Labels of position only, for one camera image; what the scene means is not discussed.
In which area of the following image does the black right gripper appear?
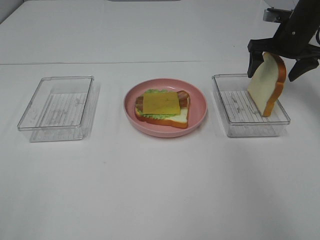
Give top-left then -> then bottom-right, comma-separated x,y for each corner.
247,21 -> 320,82

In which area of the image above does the toast bread slice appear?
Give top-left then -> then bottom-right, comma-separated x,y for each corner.
134,97 -> 191,129
247,52 -> 287,117

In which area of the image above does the bacon strip from tray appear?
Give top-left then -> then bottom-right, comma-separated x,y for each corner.
177,90 -> 190,108
135,95 -> 144,112

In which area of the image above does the yellow cheese slice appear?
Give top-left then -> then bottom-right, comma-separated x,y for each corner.
142,92 -> 181,115

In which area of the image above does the green lettuce leaf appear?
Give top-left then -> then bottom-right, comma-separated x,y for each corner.
135,89 -> 176,119

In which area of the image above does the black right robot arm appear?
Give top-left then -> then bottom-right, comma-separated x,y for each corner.
247,0 -> 320,82

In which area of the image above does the clear plastic right tray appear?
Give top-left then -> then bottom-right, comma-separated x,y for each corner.
212,74 -> 291,138

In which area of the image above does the clear plastic tray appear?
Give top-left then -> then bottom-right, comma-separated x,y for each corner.
17,75 -> 99,143
212,74 -> 291,138

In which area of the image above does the pink round plate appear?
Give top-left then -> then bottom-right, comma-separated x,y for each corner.
123,78 -> 208,138

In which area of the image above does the clear plastic left tray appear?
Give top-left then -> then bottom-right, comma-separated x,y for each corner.
17,75 -> 99,143

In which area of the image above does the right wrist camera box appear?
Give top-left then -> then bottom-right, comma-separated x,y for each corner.
263,7 -> 293,23

